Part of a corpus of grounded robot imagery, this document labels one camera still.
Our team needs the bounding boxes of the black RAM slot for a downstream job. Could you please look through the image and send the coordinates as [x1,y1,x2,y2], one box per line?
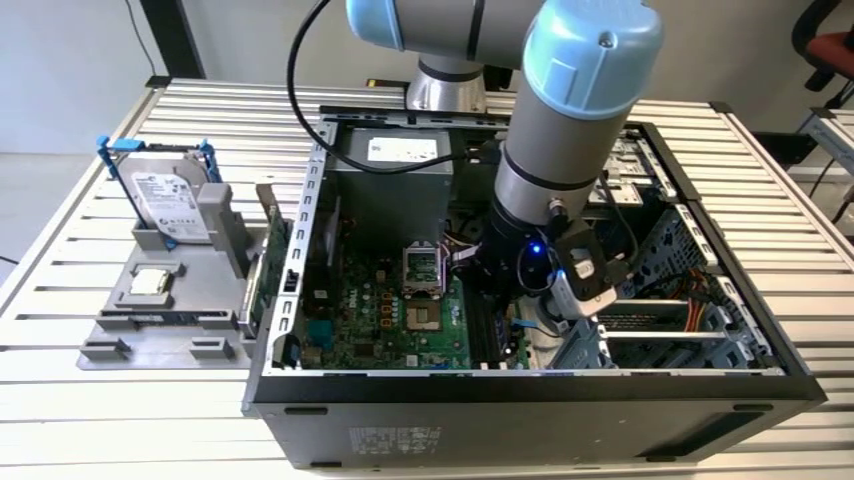
[475,299,495,370]
[484,302,503,370]
[467,297,486,370]

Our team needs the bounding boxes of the round CPU cooler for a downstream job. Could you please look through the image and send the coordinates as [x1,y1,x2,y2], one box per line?
[444,212,495,249]

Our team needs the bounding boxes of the metal socket cover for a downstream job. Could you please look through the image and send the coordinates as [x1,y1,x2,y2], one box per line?
[399,242,447,297]

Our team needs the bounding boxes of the CPU socket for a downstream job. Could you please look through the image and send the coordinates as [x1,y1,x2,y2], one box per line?
[403,297,445,334]

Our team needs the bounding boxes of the grey power supply unit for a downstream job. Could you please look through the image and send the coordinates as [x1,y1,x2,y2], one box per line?
[325,127,455,251]

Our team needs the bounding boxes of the green motherboard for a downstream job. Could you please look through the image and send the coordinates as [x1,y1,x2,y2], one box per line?
[299,249,535,371]

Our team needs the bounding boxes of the silver optical drive cage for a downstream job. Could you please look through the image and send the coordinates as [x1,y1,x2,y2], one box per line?
[586,130,672,216]

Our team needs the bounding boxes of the metal disk bay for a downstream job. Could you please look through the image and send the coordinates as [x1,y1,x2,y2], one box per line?
[552,297,762,371]

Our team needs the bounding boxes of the black open PC case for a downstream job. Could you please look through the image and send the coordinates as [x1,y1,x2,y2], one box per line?
[239,103,828,471]

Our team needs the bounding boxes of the green graphics card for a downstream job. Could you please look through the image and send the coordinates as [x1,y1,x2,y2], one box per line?
[243,182,295,346]

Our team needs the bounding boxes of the grey parts rack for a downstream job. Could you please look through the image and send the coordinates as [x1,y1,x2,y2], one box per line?
[73,182,268,374]

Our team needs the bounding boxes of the hard disk in blue carrier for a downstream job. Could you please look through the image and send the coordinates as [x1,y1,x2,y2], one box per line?
[96,135,221,247]

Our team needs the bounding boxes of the silver CPU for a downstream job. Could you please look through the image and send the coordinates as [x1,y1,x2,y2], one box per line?
[129,268,176,297]

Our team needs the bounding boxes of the neighbouring slatted metal table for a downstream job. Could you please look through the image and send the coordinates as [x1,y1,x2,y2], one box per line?
[796,106,854,176]

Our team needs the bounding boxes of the red black office chair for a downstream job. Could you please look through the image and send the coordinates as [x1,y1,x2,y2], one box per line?
[791,0,854,109]

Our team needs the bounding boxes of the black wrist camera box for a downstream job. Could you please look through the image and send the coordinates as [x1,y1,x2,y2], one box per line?
[556,230,635,304]

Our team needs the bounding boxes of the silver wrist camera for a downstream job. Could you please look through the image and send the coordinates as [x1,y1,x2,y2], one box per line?
[543,269,620,319]

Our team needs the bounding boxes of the orange yellow red wires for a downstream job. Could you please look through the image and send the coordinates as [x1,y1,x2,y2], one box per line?
[679,269,720,335]

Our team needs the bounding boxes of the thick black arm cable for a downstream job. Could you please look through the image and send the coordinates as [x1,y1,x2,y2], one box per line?
[285,0,499,174]

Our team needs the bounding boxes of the black upright post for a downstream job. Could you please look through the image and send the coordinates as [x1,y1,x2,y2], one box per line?
[139,0,207,80]

